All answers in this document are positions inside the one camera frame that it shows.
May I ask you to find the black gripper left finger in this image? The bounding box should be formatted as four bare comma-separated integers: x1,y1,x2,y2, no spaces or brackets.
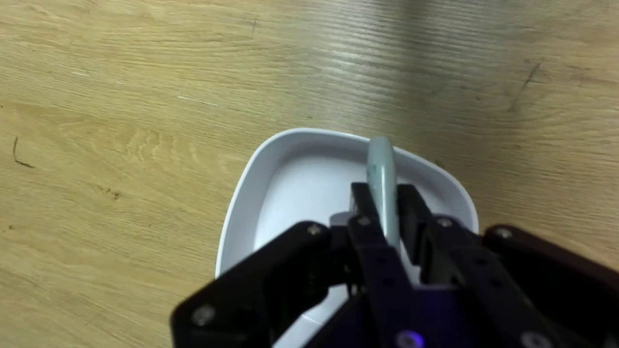
169,183,422,348

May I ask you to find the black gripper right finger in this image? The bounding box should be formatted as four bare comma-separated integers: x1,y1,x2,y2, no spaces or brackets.
397,183,619,348

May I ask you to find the green and white marker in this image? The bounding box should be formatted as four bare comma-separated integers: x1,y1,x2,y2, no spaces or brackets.
364,136,405,252

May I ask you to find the white bowl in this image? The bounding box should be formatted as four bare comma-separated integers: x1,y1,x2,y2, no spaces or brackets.
214,126,482,348

